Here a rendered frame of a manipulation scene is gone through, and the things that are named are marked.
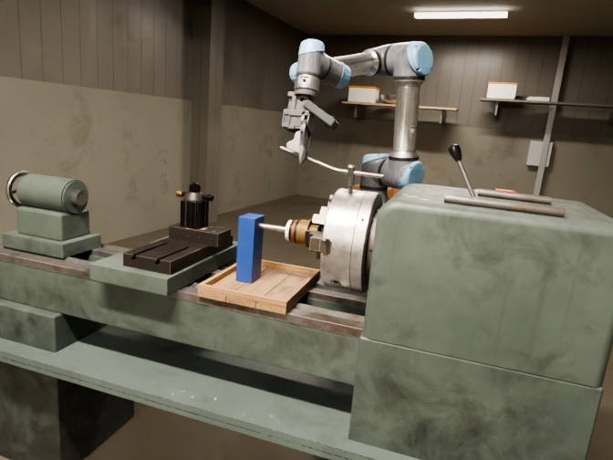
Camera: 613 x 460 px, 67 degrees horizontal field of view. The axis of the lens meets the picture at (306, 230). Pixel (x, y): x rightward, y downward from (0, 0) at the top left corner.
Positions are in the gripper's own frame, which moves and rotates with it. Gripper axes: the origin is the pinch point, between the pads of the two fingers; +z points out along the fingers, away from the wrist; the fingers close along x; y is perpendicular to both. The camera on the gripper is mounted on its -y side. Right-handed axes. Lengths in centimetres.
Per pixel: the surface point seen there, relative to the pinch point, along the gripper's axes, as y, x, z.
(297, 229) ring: 1.5, -8.2, 21.1
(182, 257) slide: 38, -2, 35
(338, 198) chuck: -11.9, -1.6, 10.4
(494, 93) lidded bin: -94, -636, -231
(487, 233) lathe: -53, 12, 16
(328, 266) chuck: -12.3, 1.1, 30.4
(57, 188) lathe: 96, -7, 18
